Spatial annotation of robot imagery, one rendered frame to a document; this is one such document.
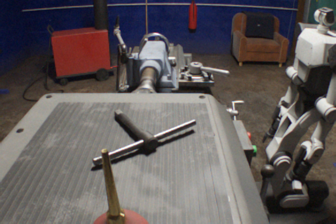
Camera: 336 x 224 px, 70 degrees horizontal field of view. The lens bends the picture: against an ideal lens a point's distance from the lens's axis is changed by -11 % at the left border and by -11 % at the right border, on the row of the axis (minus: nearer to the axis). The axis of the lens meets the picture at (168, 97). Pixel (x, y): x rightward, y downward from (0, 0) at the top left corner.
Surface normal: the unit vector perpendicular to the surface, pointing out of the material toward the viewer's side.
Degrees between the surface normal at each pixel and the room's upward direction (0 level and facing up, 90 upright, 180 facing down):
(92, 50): 90
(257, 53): 90
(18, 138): 0
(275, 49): 90
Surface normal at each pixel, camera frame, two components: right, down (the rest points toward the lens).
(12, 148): 0.00, -0.90
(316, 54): -0.74, 0.22
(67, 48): 0.33, 0.42
